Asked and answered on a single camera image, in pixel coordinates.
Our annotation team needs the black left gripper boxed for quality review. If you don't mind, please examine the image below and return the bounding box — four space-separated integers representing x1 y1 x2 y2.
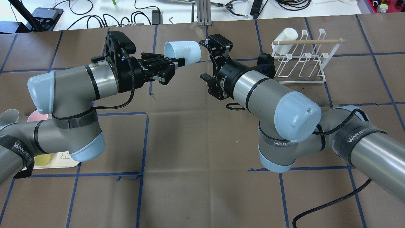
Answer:
118 52 185 93

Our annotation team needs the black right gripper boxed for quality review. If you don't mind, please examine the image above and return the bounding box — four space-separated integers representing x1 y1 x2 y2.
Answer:
199 34 249 100

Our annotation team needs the light blue cup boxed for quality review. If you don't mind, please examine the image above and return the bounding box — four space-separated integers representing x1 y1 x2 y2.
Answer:
164 41 201 66

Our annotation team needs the white cup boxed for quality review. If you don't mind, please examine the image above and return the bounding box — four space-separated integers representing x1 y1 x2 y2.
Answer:
271 28 298 55

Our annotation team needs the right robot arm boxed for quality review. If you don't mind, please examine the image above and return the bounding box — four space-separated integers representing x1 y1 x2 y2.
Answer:
199 34 405 202

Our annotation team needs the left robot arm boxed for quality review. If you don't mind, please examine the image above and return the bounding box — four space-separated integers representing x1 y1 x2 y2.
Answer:
1 50 186 184

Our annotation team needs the pink cup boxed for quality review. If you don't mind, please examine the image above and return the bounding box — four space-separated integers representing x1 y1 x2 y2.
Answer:
27 110 49 122

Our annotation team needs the yellow cup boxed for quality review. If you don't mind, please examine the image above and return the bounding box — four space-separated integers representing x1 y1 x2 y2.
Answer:
34 154 52 166

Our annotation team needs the grey cup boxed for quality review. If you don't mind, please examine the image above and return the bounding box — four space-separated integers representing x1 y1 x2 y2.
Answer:
0 109 20 126

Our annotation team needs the black power adapter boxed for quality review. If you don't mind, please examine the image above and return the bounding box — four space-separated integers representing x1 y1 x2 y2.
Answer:
151 9 163 25

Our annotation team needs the cream serving tray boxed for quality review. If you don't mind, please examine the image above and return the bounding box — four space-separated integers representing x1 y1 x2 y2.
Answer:
22 109 80 170

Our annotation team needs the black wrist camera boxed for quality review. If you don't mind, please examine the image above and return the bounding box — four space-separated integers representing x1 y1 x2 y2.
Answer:
104 31 136 66

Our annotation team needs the white wire cup rack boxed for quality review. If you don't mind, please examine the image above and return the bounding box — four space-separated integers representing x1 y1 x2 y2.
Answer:
271 28 346 84

